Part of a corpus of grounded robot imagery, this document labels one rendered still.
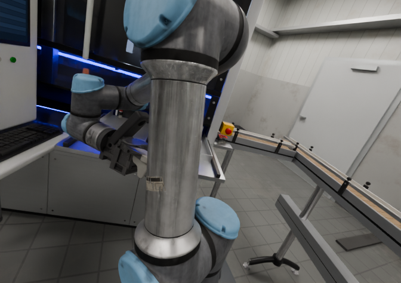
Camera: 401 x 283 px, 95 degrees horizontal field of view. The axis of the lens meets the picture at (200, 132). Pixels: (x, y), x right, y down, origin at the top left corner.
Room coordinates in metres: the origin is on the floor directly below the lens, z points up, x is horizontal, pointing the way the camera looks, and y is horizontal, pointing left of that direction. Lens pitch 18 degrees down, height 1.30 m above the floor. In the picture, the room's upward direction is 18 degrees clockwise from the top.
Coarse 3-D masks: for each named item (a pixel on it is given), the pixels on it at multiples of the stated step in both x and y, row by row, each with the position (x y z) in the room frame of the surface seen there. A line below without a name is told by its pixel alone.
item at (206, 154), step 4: (204, 136) 1.15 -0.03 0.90; (204, 140) 1.11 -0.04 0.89; (204, 144) 1.06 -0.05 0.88; (208, 144) 1.00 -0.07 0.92; (200, 148) 0.99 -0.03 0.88; (204, 148) 1.01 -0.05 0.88; (208, 148) 0.96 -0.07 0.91; (200, 152) 0.93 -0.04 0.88; (204, 152) 0.95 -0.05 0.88; (208, 152) 0.94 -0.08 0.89; (200, 156) 0.85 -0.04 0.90; (204, 156) 0.85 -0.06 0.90; (208, 156) 0.86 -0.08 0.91; (204, 160) 0.86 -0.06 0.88; (208, 160) 0.86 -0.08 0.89
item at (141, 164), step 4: (136, 148) 0.39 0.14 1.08; (144, 152) 0.38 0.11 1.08; (144, 156) 0.36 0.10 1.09; (136, 160) 0.38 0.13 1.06; (140, 160) 0.38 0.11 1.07; (144, 160) 0.36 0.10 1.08; (136, 164) 0.38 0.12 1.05; (140, 164) 0.37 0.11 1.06; (144, 164) 0.37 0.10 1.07; (140, 168) 0.37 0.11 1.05; (144, 168) 0.36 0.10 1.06; (140, 172) 0.36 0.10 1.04; (144, 172) 0.36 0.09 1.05; (140, 176) 0.36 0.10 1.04
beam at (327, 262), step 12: (276, 204) 1.35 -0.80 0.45; (288, 204) 1.25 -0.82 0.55; (288, 216) 1.20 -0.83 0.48; (300, 228) 1.07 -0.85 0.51; (312, 228) 1.05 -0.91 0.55; (300, 240) 1.03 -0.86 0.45; (312, 240) 0.96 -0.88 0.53; (324, 240) 0.97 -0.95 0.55; (312, 252) 0.92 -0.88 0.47; (324, 252) 0.87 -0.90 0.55; (324, 264) 0.84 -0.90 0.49; (336, 264) 0.81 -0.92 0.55; (324, 276) 0.81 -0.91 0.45; (336, 276) 0.77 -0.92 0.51; (348, 276) 0.75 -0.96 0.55
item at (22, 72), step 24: (0, 0) 0.70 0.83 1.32; (24, 0) 0.79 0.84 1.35; (0, 24) 0.69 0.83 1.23; (24, 24) 0.79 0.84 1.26; (0, 48) 0.69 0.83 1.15; (24, 48) 0.80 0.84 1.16; (0, 72) 0.69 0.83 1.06; (24, 72) 0.80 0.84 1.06; (0, 96) 0.68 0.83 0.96; (24, 96) 0.79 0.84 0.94; (0, 120) 0.68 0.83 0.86; (24, 120) 0.79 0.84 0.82
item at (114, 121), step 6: (108, 114) 0.99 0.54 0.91; (102, 120) 0.91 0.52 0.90; (108, 120) 0.97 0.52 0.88; (114, 120) 1.00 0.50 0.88; (120, 120) 1.02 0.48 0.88; (126, 120) 1.05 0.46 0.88; (114, 126) 0.92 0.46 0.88; (120, 126) 0.94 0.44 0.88; (144, 126) 1.05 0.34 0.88; (138, 132) 0.94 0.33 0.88; (144, 132) 0.97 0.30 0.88; (138, 138) 0.87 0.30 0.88; (144, 138) 0.89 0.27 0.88
